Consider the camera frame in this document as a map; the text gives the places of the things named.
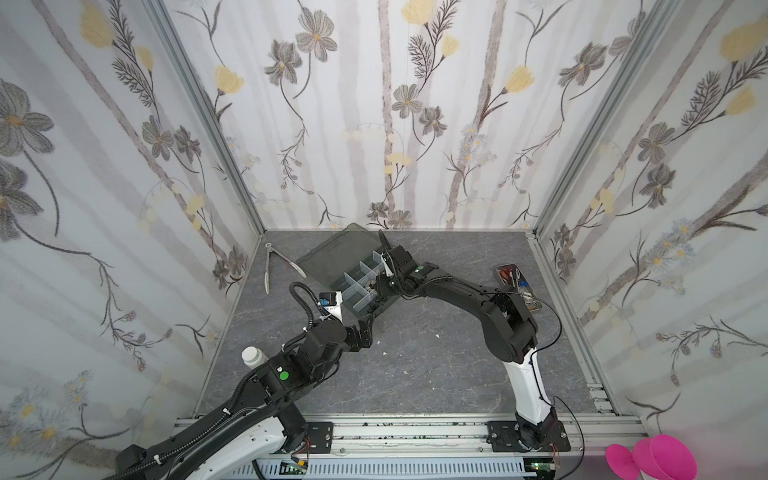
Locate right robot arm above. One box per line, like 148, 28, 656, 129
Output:
375, 231, 559, 451

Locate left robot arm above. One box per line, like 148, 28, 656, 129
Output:
114, 282, 380, 479

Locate green compartment organizer box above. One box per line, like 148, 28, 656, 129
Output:
298, 223, 397, 319

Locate small tray with tools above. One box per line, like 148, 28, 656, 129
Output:
494, 264, 543, 312

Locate white pill bottle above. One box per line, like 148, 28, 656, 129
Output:
241, 346, 269, 370

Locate metal kitchen tongs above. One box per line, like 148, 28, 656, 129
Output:
263, 242, 308, 295

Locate pink plastic cup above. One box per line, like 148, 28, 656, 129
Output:
605, 434, 699, 480

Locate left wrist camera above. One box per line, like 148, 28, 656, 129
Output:
317, 291, 343, 322

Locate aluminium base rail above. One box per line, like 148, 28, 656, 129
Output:
194, 413, 647, 479

